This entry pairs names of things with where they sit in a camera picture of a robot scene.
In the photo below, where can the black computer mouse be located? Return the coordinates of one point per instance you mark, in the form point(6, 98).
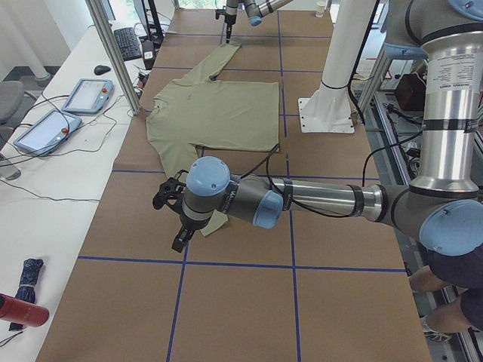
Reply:
point(101, 69)

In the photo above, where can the teach pendant tablet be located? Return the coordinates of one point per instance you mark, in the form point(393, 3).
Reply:
point(88, 97)
point(48, 133)

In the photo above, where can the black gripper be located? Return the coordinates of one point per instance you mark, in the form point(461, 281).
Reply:
point(187, 223)
point(229, 18)

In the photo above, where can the near teach pendant tablet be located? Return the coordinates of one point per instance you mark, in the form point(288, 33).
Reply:
point(48, 133)

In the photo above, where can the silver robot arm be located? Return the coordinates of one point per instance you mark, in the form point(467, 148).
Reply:
point(254, 11)
point(439, 208)

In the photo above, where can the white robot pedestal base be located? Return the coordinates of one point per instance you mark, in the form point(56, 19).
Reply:
point(328, 110)

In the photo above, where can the far teach pendant tablet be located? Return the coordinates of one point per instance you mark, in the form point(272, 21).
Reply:
point(88, 97)

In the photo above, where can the red cylindrical bottle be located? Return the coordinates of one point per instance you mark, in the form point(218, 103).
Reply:
point(22, 312)

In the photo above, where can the paper cup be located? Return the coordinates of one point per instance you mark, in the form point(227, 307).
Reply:
point(320, 8)

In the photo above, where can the black keyboard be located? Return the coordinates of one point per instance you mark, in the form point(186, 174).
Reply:
point(128, 43)

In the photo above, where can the folded dark blue umbrella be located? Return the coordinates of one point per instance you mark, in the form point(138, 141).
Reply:
point(29, 279)

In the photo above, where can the olive green long-sleeve shirt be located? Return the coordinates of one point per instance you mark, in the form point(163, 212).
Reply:
point(201, 110)

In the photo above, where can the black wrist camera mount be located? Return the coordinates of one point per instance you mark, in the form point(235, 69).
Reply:
point(170, 193)
point(220, 13)

